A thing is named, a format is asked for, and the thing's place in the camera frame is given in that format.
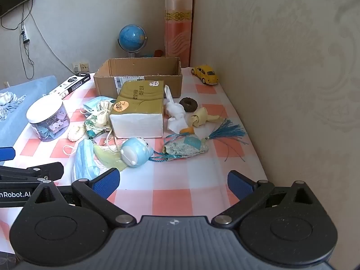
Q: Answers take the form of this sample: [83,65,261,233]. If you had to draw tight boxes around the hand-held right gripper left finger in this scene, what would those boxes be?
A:
[27,168,136,228]

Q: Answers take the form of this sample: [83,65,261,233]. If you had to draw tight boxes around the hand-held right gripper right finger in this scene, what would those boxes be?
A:
[211,170,321,229]

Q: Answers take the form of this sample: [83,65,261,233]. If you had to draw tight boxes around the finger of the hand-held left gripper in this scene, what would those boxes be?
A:
[0,162,64,185]
[0,147,16,162]

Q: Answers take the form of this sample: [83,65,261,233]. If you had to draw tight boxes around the blue face mask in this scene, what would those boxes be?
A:
[63,138,102,181]
[80,96,116,116]

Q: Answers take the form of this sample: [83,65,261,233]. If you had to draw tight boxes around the pale blue round plush toy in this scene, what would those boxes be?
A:
[120,137,155,168]

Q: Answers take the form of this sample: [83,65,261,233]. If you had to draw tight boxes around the cream knitted scrunchie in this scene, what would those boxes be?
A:
[68,124,86,142]

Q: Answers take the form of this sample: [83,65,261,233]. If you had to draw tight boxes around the floral sachet with green tassel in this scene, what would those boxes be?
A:
[84,115,128,173]

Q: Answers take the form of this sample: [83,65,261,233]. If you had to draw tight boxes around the patterned sachet with blue tassel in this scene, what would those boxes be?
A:
[152,118,249,164]

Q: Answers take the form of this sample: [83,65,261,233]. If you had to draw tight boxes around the gold tissue pack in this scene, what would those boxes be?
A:
[109,80,165,138]

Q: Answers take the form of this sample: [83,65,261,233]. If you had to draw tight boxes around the brown scrunchie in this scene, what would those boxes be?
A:
[179,97,200,114]

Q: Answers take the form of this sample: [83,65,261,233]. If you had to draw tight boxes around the brown cardboard box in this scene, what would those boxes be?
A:
[93,57,183,99]

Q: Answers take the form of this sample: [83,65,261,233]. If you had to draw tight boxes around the clear jar with white lid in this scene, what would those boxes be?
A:
[26,97,70,142]

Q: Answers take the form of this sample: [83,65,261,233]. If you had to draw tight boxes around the pink checkered tablecloth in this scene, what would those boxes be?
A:
[0,67,268,259]

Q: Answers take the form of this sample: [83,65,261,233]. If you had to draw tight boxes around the blue floral bedsheet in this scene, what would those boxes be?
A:
[0,75,58,150]

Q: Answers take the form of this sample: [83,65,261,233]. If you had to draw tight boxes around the black and white carton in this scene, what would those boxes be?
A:
[48,72,91,101]

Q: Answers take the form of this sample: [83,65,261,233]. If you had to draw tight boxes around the yellow toy car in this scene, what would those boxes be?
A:
[191,65,219,86]

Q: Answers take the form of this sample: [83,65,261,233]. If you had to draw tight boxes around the beige patterned panel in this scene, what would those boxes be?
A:
[189,0,360,211]

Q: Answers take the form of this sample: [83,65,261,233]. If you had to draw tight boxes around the blue desk globe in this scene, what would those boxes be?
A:
[117,25,147,59]

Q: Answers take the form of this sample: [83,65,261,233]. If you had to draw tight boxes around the pink patterned curtain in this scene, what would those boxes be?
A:
[164,0,195,66]

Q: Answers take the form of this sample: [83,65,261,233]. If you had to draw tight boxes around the black cable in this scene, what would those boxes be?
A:
[0,15,35,80]

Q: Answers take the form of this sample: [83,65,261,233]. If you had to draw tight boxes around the white cable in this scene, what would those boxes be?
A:
[27,13,75,72]

